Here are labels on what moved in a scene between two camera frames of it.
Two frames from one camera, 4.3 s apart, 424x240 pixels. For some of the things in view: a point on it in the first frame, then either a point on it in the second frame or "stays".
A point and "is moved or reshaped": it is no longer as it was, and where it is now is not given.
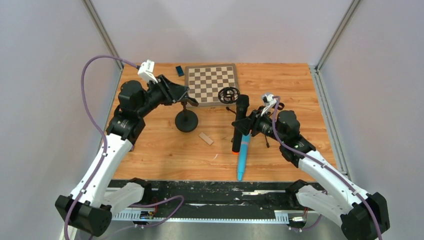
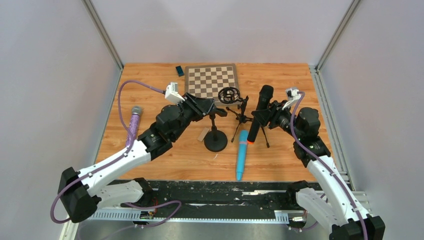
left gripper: (168, 91) -> (197, 105)
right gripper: (255, 121) -> (271, 113)
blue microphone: (244, 146) stays
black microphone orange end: (242, 102) -> (265, 93)
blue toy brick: (179, 71) stays
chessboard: (205, 82) stays
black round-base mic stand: (186, 121) is moved or reshaped
